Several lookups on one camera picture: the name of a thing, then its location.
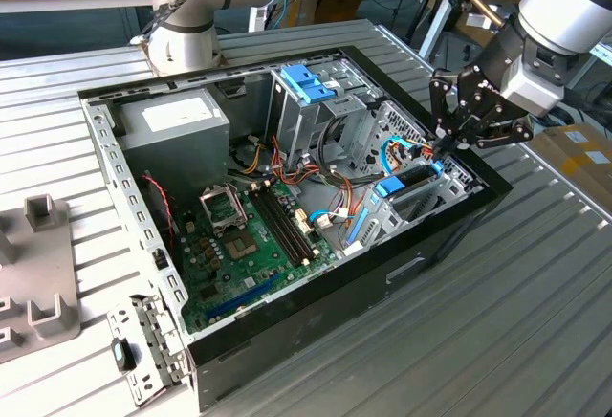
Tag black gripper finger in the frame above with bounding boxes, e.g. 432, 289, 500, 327
441, 96, 536, 154
426, 66, 483, 158

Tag red orange yellow power wire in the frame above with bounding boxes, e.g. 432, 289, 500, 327
389, 139, 448, 163

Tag hard disk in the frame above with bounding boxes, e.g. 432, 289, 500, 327
344, 158, 447, 249

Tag silver disk bay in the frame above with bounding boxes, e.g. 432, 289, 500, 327
341, 161, 475, 253

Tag large brown cardboard box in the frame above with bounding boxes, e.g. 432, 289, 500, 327
453, 0, 501, 69

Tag perforated metal drive cage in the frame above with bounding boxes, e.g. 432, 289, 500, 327
353, 99, 484, 198

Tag cardboard box white labels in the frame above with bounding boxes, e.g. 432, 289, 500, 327
528, 122, 612, 208

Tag blue drive latch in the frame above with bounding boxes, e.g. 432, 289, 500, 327
280, 65, 339, 106

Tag small brown cardboard box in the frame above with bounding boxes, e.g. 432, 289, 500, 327
286, 0, 364, 26

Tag silver drive cage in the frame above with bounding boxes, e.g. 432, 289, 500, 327
265, 65, 383, 175

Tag black RAM slot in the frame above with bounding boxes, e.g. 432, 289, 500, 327
260, 187, 314, 260
249, 190, 303, 268
266, 185, 319, 257
254, 188, 309, 264

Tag metal socket cover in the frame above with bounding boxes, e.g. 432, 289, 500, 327
198, 184, 249, 237

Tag black PC case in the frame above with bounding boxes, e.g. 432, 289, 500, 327
77, 45, 514, 413

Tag grey power supply unit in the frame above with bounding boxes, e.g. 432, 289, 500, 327
117, 87, 231, 198

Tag blue expansion slot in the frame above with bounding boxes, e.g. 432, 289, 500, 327
205, 271, 282, 322

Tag green motherboard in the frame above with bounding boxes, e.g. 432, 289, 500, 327
174, 178, 343, 337

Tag hinged metal slot retainer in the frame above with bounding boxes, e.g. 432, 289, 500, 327
105, 292, 193, 407

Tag black latch blue button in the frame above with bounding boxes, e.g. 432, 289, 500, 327
109, 338, 138, 373

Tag grey parts rack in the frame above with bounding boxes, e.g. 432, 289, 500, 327
0, 191, 80, 365

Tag coiled black cable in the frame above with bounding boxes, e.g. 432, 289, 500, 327
544, 108, 585, 129

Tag long blue data wire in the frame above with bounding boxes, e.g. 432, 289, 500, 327
381, 135, 415, 180

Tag black cable bundle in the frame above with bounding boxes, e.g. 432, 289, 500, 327
315, 113, 358, 188

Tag red orange wire bundle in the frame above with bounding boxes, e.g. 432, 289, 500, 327
270, 134, 364, 220

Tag short blue data wire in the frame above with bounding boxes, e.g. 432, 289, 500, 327
308, 209, 358, 230

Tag yellow black power wire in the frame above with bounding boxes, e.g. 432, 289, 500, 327
229, 142, 269, 175

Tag red black twisted wire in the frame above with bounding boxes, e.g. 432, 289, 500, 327
142, 173, 176, 247

